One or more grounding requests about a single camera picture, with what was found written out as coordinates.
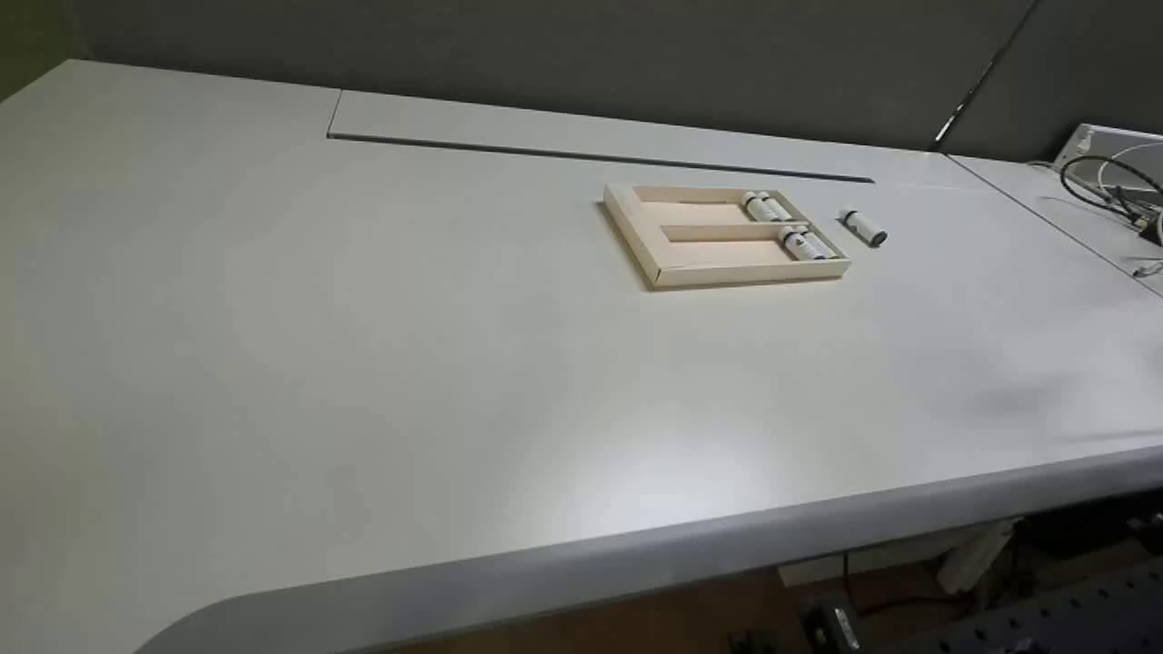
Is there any black looped cable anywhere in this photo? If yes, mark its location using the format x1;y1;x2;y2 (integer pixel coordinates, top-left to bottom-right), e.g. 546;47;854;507
1056;150;1163;248

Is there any grey fabric partition panel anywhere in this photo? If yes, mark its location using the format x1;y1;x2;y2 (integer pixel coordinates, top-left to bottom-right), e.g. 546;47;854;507
940;0;1163;168
65;0;1043;157

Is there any white box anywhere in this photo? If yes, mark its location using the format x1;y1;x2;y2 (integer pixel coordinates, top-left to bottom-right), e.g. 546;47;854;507
1050;118;1163;205

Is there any white table leg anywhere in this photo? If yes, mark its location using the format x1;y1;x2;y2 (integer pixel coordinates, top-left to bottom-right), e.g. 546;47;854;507
934;517;1026;601

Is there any wooden two-compartment tray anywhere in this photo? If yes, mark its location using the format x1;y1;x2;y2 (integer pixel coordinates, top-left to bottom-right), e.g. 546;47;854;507
600;182;854;296

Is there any black perforated board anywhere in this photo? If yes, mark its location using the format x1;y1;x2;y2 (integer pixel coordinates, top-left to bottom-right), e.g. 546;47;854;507
885;561;1163;654

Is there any small bottle with blue cap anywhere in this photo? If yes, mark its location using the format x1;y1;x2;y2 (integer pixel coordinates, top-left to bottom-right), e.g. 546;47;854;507
774;221;820;265

